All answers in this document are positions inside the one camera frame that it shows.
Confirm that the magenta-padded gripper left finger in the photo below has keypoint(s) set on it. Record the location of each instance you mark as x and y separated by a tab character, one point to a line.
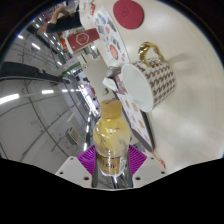
75	170

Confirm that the ceiling air conditioner unit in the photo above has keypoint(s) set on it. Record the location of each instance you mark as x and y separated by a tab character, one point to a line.
72	136

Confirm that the red paper cup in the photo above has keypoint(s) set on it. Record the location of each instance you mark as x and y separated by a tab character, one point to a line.
81	40

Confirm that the white crumpled napkin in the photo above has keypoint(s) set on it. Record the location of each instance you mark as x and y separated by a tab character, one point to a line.
109	84

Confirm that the clear bottle with yellow cap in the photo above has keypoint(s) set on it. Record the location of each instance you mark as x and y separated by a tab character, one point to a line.
111	140

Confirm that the red sauce packet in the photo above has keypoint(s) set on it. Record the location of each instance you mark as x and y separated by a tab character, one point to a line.
92	9

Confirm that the white brown patterned mug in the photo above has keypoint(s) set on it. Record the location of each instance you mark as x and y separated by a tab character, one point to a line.
160	80

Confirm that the ceiling lights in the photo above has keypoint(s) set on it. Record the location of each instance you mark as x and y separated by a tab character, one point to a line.
9	98

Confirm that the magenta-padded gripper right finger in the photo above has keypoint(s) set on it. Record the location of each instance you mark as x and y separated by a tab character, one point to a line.
146	170

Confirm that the colourful printed leaflet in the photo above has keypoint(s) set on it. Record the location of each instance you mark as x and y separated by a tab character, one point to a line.
110	33

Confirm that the flat round red coaster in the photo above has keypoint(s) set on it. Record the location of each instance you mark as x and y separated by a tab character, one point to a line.
128	13

